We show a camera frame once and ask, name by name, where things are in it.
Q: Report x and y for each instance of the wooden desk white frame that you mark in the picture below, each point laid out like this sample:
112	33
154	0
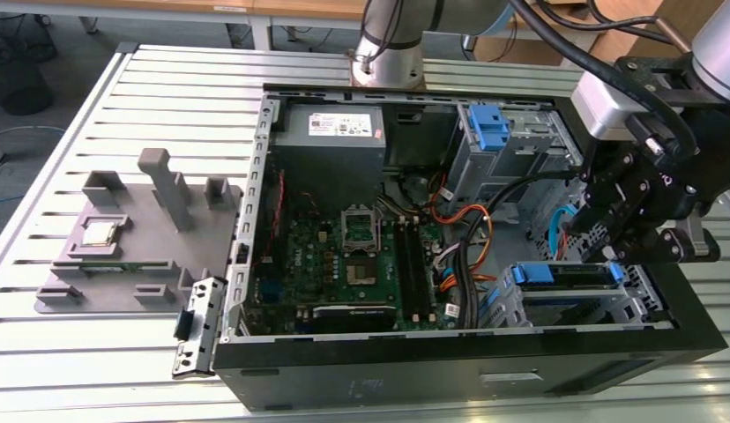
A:
319	6
165	4

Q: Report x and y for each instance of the grey parts rack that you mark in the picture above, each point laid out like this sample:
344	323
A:
153	247

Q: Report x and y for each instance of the CPU socket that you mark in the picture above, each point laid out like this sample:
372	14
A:
363	269

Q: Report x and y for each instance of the black PC case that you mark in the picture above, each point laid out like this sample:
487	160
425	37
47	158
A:
400	374

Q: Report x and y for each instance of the black mesh waste bin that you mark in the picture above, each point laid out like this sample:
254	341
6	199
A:
23	88

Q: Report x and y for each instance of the hard disk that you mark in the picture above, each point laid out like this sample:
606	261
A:
532	273

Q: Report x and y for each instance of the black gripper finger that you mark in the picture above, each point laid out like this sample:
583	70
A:
613	189
642	247

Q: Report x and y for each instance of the green motherboard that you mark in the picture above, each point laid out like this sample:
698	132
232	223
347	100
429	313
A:
307	264

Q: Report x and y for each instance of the blue drive latch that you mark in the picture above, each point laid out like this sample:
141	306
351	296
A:
488	128

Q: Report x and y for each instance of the grey expansion slot latch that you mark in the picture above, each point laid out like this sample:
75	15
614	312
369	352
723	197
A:
200	335

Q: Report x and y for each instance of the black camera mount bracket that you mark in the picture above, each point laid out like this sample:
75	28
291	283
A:
635	66

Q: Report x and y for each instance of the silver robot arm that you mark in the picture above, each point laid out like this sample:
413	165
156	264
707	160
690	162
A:
388	61

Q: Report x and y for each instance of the black graphics card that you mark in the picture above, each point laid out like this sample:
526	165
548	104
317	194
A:
353	317

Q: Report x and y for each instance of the silver CPU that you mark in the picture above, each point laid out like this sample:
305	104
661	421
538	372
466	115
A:
101	233

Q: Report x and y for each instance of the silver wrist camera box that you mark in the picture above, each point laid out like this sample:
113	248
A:
600	110

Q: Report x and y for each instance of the grey power supply unit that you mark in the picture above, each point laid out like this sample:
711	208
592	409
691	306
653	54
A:
324	167

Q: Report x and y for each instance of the black RAM slot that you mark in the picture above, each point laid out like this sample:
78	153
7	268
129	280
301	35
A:
407	264
423	264

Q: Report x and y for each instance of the green RAM stick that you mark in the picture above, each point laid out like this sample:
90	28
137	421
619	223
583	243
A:
130	266

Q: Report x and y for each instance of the wooden cabinet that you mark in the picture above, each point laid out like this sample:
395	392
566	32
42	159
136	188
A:
630	46

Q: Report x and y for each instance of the metal drive cage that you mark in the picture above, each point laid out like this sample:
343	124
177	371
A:
518	163

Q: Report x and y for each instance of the metal disk bay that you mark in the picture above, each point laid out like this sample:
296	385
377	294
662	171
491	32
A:
576	294

